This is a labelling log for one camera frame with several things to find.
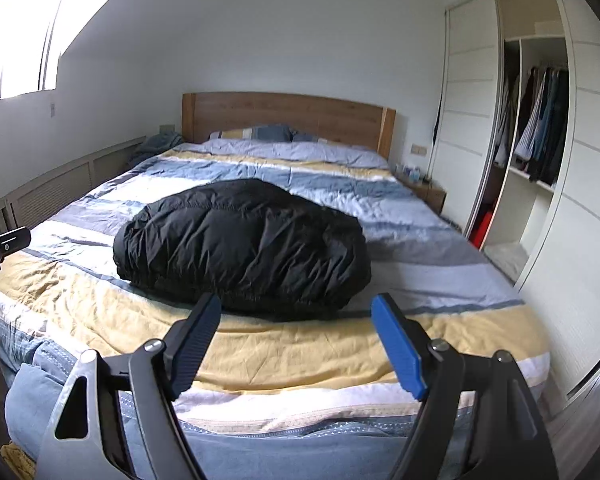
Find wooden nightstand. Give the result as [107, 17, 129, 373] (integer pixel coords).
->
[394, 162, 448, 212]

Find bed with striped duvet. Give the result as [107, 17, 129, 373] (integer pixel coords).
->
[0, 140, 552, 436]

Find red item in wardrobe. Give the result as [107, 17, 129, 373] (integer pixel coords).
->
[468, 210, 494, 251]

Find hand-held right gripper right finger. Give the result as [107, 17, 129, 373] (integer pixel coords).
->
[370, 292, 561, 480]

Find striped pillow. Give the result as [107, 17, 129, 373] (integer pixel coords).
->
[208, 123, 294, 142]

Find yellow cloth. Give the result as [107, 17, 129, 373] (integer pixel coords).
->
[0, 442, 40, 480]

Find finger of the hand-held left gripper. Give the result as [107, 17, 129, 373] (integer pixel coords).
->
[0, 226, 34, 277]

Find white slatted radiator cover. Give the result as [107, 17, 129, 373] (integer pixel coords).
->
[0, 135, 147, 242]

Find window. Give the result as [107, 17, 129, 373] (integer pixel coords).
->
[0, 0, 90, 107]

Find small bottles on nightstand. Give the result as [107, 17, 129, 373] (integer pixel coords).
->
[399, 163, 432, 184]

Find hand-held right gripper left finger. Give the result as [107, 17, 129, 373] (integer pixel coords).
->
[37, 292, 223, 480]

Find white sliding-door wardrobe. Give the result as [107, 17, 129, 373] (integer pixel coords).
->
[426, 0, 600, 403]

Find wooden bed headboard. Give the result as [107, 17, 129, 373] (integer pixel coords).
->
[182, 91, 397, 163]

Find black hooded down jacket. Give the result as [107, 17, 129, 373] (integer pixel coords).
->
[112, 178, 372, 322]

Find hanging clothes in wardrobe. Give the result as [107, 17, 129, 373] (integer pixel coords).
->
[494, 62, 572, 187]

